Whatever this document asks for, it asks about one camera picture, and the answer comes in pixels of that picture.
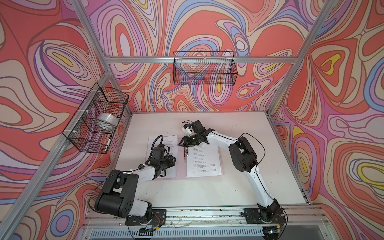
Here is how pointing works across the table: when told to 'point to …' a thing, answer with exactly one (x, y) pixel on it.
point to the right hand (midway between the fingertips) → (183, 146)
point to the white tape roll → (107, 121)
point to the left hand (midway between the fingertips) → (176, 158)
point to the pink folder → (183, 153)
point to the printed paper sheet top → (171, 141)
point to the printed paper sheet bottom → (203, 160)
